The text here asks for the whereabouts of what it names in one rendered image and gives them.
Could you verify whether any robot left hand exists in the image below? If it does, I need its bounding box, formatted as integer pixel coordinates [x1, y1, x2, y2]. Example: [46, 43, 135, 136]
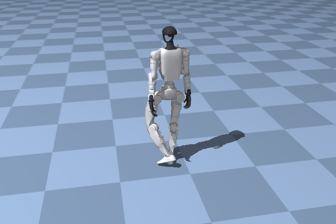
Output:
[148, 95, 157, 116]

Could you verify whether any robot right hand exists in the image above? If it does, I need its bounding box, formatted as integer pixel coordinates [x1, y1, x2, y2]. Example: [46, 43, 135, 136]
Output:
[183, 89, 191, 109]

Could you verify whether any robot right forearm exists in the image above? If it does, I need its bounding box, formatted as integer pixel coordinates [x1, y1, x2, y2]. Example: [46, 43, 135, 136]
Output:
[183, 70, 191, 93]

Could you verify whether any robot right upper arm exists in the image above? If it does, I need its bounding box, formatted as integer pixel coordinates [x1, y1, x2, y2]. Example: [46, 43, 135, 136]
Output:
[181, 48, 190, 75]

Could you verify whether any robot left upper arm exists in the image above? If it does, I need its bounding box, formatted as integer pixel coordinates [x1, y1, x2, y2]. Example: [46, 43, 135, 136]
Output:
[150, 50, 161, 80]

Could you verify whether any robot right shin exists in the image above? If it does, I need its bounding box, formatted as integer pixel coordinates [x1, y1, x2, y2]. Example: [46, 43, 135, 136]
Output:
[169, 124, 179, 155]

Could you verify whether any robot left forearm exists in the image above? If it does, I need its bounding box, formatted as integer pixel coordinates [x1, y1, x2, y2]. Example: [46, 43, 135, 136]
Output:
[148, 73, 156, 99]

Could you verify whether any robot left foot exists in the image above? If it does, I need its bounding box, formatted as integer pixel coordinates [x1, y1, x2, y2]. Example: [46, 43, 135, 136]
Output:
[157, 155, 176, 164]

